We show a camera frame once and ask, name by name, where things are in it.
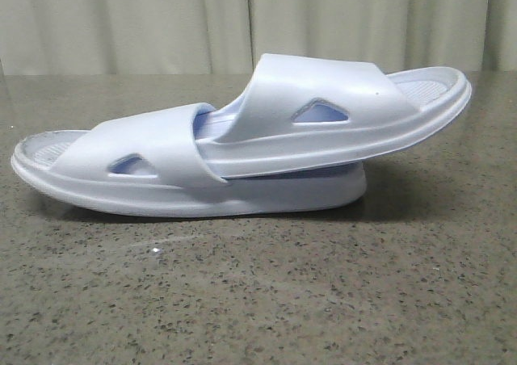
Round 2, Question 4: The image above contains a light blue slipper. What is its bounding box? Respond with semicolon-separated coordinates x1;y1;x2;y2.
194;54;472;178
11;103;367;217

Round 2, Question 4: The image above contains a beige background curtain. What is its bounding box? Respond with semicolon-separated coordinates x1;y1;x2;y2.
1;0;516;75

